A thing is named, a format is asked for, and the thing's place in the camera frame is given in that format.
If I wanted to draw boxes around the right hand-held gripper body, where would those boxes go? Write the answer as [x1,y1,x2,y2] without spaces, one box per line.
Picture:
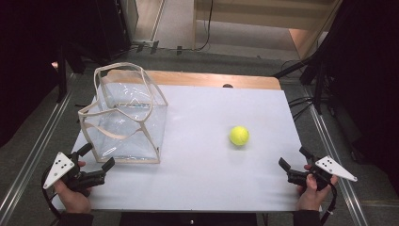
[286,154,359,192]

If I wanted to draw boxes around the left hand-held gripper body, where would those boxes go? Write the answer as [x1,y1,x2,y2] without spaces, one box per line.
[42,151,106,198]

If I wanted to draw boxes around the person's left hand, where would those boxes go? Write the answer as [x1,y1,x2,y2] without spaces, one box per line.
[53,160,92,215]

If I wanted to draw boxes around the person's right hand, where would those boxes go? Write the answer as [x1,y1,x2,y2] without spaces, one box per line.
[295,164,339,212]

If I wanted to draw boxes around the clear bag with beige trim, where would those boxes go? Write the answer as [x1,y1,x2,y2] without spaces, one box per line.
[77,61,169,165]

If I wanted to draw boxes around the yellow tennis ball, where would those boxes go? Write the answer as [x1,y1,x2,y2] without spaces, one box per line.
[229,125,250,147]

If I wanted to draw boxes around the black metal stand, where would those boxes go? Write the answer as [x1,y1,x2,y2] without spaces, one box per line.
[272,53,328,116]

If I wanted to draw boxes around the white table cover board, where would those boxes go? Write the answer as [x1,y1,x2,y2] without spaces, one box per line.
[51,84,323,213]

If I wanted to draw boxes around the wooden table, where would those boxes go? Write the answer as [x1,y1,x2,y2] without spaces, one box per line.
[102,69,282,91]

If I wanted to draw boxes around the black cabinet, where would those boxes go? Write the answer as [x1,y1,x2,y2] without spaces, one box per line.
[59,0,133,64]

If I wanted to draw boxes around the metal floor rail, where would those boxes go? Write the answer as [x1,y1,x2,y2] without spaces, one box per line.
[302,88,369,226]
[0,73,78,224]

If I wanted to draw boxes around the left hand-held gripper cable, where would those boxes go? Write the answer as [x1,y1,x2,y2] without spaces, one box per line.
[40,168,62,220]

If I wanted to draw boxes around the hand-held gripper cable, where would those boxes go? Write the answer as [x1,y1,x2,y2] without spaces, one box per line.
[319,182,339,226]
[40,168,62,220]

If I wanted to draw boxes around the right hand-held gripper cable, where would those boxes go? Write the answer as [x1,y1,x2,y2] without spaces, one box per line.
[319,182,339,226]

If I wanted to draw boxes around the black floor cables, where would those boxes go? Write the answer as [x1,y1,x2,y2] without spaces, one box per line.
[280,59,315,122]

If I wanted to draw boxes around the black hanging cable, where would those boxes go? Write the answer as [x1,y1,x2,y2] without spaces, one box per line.
[193,0,215,52]

